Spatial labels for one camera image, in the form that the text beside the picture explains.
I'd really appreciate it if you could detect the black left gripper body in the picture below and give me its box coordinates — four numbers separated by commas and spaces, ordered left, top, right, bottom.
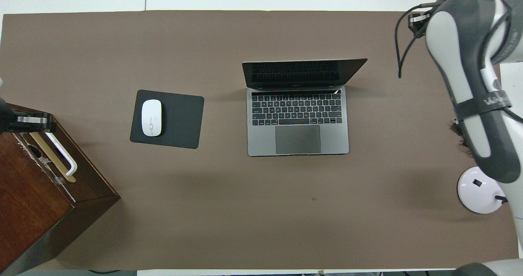
0, 98, 43, 133

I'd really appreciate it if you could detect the silver grey laptop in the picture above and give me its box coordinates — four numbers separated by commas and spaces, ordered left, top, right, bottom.
242, 58, 368, 157

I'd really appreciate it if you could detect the white desk lamp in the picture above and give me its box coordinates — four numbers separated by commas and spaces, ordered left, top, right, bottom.
457, 166, 510, 215

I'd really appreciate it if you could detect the dark brown wooden box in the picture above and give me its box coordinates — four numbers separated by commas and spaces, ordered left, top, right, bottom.
0, 103, 121, 276

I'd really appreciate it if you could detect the white computer mouse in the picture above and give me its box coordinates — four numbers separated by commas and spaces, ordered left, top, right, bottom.
141, 99, 163, 138

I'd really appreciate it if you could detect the black mouse pad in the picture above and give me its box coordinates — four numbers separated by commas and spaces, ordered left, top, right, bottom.
130, 89, 205, 149

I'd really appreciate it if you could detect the brown table mat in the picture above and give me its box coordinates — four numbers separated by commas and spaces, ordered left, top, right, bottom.
0, 10, 520, 271

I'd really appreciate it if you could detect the brass handle plate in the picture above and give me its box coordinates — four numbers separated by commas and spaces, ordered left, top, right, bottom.
29, 132, 77, 184

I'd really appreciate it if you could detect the white box handle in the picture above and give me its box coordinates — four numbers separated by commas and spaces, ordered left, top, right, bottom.
44, 132, 78, 177

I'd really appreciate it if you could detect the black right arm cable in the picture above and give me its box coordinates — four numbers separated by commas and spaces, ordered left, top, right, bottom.
394, 0, 523, 79

